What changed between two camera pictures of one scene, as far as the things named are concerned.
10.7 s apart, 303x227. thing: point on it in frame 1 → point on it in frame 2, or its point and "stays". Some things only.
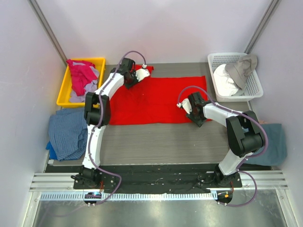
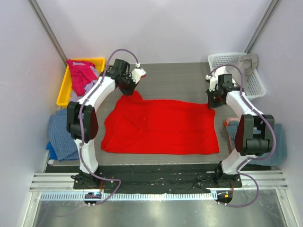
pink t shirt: x=82 y=74 stays
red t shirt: x=155 y=100 → x=134 y=125
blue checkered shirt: x=68 y=132 stays
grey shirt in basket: x=239 y=72 stays
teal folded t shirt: x=276 y=151 stays
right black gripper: x=195 y=118 → x=213 y=100
